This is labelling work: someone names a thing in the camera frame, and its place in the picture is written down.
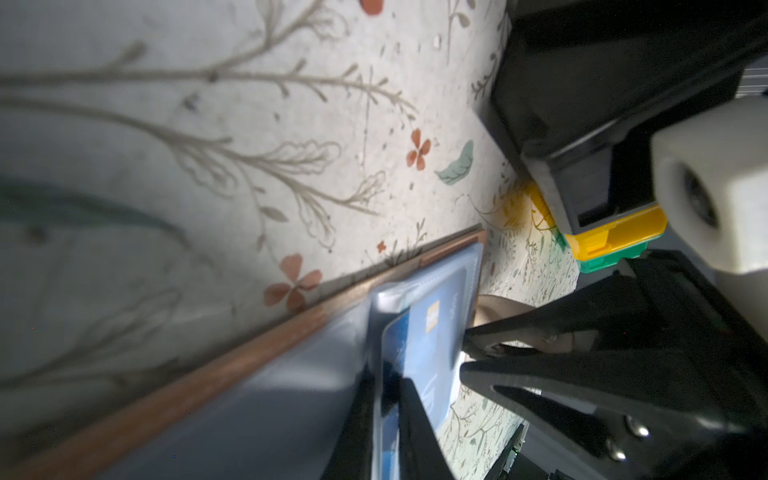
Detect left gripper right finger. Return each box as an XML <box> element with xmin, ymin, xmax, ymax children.
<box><xmin>398</xmin><ymin>378</ymin><xmax>454</xmax><ymax>480</ymax></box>

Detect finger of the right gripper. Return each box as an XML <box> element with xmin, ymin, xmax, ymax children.
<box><xmin>464</xmin><ymin>251</ymin><xmax>744</xmax><ymax>360</ymax></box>
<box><xmin>460</xmin><ymin>349</ymin><xmax>767</xmax><ymax>479</ymax></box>

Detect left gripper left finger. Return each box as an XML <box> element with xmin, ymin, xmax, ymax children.
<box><xmin>321</xmin><ymin>370</ymin><xmax>375</xmax><ymax>480</ymax></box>

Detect green plastic bin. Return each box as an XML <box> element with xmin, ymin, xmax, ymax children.
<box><xmin>556</xmin><ymin>232</ymin><xmax>660</xmax><ymax>274</ymax></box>

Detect yellow plastic bin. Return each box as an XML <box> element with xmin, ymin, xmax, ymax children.
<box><xmin>523</xmin><ymin>182</ymin><xmax>668</xmax><ymax>261</ymax></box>

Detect black plastic bin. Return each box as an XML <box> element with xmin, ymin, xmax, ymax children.
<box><xmin>491</xmin><ymin>1</ymin><xmax>767</xmax><ymax>235</ymax></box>

